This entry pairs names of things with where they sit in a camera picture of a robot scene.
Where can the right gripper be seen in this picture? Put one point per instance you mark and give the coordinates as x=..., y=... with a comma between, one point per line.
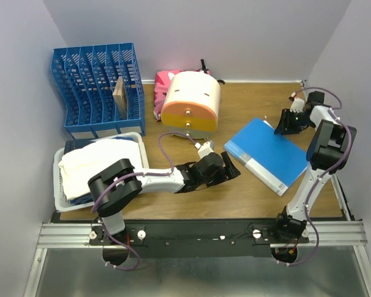
x=284, y=122

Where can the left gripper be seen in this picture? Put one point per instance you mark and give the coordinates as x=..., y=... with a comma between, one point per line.
x=226, y=173

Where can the blue document folder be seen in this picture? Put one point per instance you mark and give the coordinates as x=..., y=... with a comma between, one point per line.
x=273, y=159

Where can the grey bottom drawer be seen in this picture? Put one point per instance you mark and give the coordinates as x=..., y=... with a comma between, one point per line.
x=192, y=133

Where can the yellow drawer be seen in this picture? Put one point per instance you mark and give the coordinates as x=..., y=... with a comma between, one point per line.
x=189, y=122

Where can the orange paperback book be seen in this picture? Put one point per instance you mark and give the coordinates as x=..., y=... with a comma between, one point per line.
x=119, y=95

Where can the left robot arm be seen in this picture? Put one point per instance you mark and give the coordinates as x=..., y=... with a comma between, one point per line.
x=114, y=188

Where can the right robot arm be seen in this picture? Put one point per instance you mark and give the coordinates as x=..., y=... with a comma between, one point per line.
x=327, y=153

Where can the white mini drawer cabinet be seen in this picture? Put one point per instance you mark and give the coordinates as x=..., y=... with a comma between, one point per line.
x=195, y=86

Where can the pink camouflage cloth bag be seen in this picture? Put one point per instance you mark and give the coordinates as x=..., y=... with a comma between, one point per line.
x=162, y=83

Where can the white folded cloth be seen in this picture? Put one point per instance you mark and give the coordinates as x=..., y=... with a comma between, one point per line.
x=86, y=164

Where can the white laundry basket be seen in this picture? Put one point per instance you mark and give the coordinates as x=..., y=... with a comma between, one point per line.
x=79, y=160

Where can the blue plastic file organizer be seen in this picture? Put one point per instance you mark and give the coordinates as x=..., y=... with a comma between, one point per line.
x=86, y=77

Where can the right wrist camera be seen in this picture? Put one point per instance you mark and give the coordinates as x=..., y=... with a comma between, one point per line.
x=297, y=105

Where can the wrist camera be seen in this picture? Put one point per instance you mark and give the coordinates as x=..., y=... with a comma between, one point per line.
x=297, y=105
x=205, y=149

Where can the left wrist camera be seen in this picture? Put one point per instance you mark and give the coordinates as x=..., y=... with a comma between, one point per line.
x=205, y=149

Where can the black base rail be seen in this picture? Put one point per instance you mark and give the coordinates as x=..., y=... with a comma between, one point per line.
x=205, y=238

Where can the aluminium frame rail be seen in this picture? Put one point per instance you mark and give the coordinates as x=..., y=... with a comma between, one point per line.
x=73, y=236

